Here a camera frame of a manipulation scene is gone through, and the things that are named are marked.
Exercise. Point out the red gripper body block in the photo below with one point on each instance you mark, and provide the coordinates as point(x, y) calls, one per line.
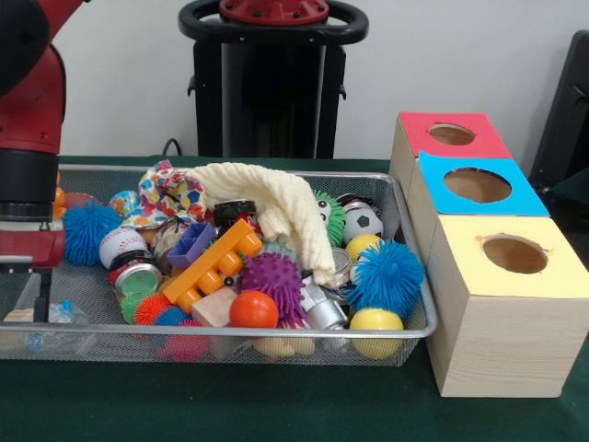
point(32, 249)

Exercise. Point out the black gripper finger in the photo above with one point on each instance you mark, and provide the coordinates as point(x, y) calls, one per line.
point(42, 295)

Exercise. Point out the clear plastic packet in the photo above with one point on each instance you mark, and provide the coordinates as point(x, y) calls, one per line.
point(60, 318)

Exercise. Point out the orange toy building block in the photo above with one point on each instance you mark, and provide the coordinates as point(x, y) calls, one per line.
point(59, 203)
point(212, 267)

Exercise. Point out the colourful patterned cloth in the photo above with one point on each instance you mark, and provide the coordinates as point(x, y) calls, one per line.
point(170, 195)

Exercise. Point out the cream knitted cloth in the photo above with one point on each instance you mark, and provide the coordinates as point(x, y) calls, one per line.
point(285, 203)

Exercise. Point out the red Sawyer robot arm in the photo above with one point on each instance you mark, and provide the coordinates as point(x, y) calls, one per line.
point(28, 101)

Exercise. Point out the shallow clear mesh bin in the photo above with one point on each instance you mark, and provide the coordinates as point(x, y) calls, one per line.
point(304, 348)

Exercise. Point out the wooden box with three holes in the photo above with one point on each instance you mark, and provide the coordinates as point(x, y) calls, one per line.
point(497, 341)

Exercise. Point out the small blue spiky ball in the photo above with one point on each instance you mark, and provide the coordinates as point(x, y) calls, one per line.
point(90, 232)

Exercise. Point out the white baseball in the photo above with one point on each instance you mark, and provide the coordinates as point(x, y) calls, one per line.
point(121, 247)

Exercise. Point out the dark metal can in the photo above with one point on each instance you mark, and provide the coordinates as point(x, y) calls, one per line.
point(138, 276)

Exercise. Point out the purple toy building block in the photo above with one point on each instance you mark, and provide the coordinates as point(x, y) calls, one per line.
point(190, 245)

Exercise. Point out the orange ball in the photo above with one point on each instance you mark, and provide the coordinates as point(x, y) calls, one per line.
point(254, 310)

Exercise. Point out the purple spiky ball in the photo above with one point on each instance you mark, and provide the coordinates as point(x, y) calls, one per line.
point(273, 284)

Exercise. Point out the dark green table cloth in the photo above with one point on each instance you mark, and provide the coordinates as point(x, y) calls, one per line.
point(276, 405)

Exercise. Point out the small soccer ball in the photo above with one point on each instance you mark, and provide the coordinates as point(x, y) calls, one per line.
point(363, 221)

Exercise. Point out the yellow ball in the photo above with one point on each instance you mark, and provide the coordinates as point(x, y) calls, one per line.
point(377, 322)

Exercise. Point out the large blue spiky ball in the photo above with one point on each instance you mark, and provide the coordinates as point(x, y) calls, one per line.
point(387, 276)

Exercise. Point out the black chair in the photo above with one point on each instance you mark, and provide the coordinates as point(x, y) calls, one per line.
point(566, 120)

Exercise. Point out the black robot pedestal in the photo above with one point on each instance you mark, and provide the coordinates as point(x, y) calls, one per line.
point(276, 92)

